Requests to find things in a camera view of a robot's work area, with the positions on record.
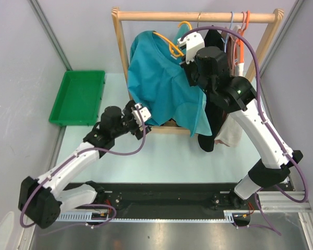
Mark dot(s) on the mint green t shirt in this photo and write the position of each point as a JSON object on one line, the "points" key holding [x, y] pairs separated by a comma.
{"points": [[181, 31]]}

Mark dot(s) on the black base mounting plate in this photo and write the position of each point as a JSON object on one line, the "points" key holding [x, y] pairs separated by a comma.
{"points": [[183, 199]]}

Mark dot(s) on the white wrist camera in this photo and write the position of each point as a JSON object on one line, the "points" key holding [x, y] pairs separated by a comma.
{"points": [[141, 114], [191, 43]]}

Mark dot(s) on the black t shirt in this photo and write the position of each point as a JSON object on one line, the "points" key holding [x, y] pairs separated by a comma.
{"points": [[211, 119]]}

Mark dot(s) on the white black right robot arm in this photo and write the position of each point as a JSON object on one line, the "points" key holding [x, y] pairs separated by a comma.
{"points": [[276, 159]]}

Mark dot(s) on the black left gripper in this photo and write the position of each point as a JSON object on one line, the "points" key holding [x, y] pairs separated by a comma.
{"points": [[137, 133]]}

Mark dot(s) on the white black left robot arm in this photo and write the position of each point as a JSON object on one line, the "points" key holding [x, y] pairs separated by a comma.
{"points": [[43, 199]]}

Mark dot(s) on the pink plastic hanger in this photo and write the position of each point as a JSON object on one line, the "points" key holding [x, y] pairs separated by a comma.
{"points": [[240, 30]]}

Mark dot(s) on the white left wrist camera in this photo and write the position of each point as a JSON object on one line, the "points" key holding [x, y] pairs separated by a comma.
{"points": [[141, 114]]}

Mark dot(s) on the light blue plastic hanger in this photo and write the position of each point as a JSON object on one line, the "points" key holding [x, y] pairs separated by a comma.
{"points": [[228, 35]]}

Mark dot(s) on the orange plastic hanger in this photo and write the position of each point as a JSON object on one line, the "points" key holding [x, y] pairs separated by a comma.
{"points": [[240, 51]]}

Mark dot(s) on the pink beige garment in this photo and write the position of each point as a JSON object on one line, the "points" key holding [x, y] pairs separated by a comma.
{"points": [[236, 69]]}

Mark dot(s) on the green plastic tray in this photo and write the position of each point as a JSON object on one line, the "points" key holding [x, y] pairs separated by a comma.
{"points": [[78, 99]]}

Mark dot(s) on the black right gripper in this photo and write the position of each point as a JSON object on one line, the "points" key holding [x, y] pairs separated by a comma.
{"points": [[187, 67]]}

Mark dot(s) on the white garment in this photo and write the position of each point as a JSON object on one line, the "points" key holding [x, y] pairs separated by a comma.
{"points": [[230, 132]]}

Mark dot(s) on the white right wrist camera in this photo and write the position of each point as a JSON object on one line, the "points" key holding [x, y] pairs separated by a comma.
{"points": [[191, 43]]}

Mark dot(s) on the teal blue t shirt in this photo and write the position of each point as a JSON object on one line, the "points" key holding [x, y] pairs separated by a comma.
{"points": [[156, 80]]}

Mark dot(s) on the yellow plastic hanger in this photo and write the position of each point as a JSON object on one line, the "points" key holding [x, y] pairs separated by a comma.
{"points": [[175, 51]]}

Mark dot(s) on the white slotted cable duct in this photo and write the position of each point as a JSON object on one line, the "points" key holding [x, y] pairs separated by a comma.
{"points": [[98, 216]]}

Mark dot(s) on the wooden clothes rack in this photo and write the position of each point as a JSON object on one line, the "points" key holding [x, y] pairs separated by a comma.
{"points": [[125, 52]]}

